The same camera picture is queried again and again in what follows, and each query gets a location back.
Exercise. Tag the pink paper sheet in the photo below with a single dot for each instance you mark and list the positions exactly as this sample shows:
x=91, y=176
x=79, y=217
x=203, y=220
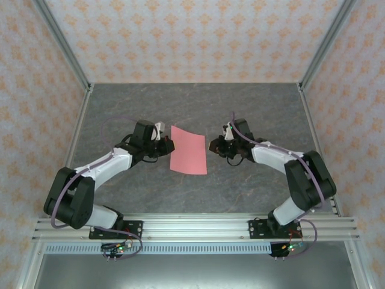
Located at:
x=188, y=153

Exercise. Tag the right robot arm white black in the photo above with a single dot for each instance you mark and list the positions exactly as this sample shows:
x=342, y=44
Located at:
x=306, y=180

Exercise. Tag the left controller board with LEDs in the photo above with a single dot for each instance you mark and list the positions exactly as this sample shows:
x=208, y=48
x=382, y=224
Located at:
x=120, y=248

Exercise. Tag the controller board with leds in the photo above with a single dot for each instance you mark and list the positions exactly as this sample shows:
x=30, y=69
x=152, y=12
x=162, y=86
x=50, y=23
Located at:
x=290, y=247
x=120, y=248

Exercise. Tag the right controller board with LEDs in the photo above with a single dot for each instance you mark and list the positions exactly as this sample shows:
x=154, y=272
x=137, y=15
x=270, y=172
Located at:
x=290, y=247

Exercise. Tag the grey metal panel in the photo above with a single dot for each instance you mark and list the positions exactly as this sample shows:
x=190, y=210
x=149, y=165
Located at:
x=195, y=271

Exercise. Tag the aluminium table side rail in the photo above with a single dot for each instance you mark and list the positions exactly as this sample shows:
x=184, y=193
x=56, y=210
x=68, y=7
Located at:
x=72, y=150
x=310, y=120

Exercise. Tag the aluminium mounting rail beam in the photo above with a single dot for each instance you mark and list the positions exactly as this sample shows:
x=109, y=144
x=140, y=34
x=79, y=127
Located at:
x=195, y=225

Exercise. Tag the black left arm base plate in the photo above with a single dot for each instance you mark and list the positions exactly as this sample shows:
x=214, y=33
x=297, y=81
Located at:
x=135, y=228

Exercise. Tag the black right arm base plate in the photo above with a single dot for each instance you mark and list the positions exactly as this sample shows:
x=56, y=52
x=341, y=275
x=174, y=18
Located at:
x=255, y=228

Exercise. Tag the aluminium frame post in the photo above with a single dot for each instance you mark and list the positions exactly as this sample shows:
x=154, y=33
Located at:
x=64, y=45
x=324, y=45

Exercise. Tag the aluminium frame leg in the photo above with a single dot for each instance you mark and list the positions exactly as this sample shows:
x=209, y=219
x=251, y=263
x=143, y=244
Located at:
x=30, y=268
x=358, y=268

